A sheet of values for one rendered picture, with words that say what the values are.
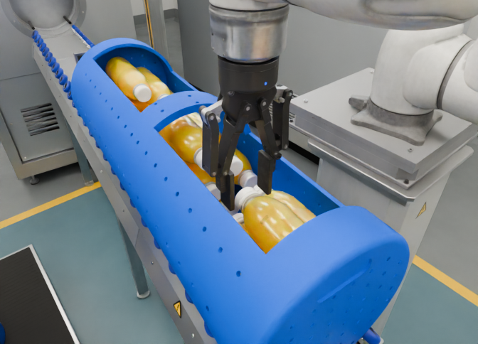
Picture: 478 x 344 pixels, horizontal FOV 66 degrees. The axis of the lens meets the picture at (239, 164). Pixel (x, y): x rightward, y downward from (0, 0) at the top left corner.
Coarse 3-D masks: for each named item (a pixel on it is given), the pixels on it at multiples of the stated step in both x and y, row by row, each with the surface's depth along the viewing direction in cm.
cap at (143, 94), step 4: (136, 88) 89; (140, 88) 88; (144, 88) 88; (148, 88) 89; (136, 92) 88; (140, 92) 88; (144, 92) 89; (148, 92) 90; (136, 96) 89; (140, 96) 89; (144, 96) 90; (148, 96) 90; (140, 100) 89; (144, 100) 90; (148, 100) 91
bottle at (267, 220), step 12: (252, 204) 54; (264, 204) 53; (276, 204) 53; (252, 216) 53; (264, 216) 51; (276, 216) 51; (288, 216) 51; (252, 228) 52; (264, 228) 51; (276, 228) 50; (288, 228) 49; (264, 240) 50; (276, 240) 49
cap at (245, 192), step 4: (244, 188) 58; (248, 188) 58; (252, 188) 58; (240, 192) 58; (244, 192) 57; (248, 192) 57; (252, 192) 57; (256, 192) 58; (236, 196) 58; (240, 196) 57; (244, 196) 57; (236, 200) 58; (240, 200) 57; (236, 204) 58; (240, 204) 57
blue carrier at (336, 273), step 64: (128, 128) 70; (128, 192) 71; (192, 192) 53; (320, 192) 64; (192, 256) 50; (256, 256) 43; (320, 256) 40; (384, 256) 45; (256, 320) 40; (320, 320) 44
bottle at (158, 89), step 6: (144, 72) 102; (150, 72) 103; (150, 78) 99; (156, 78) 100; (150, 84) 97; (156, 84) 96; (162, 84) 97; (156, 90) 95; (162, 90) 95; (168, 90) 97; (156, 96) 95; (150, 102) 96
